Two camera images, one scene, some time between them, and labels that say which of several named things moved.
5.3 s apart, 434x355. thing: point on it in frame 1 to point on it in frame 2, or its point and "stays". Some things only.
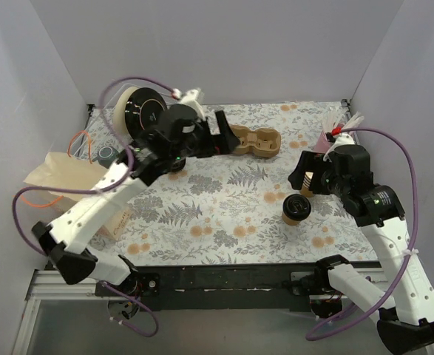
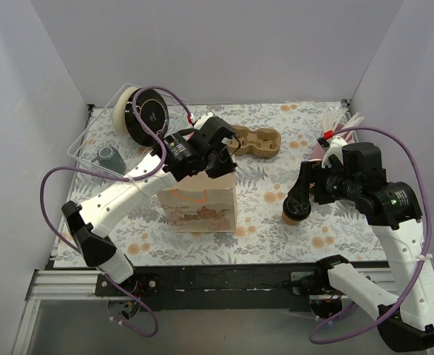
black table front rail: (227, 287) stays
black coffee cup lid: (296, 207) stays
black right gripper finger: (306, 163) to (300, 191)
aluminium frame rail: (47, 283) stays
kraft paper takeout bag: (62, 171) to (199, 202)
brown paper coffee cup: (288, 221) stays
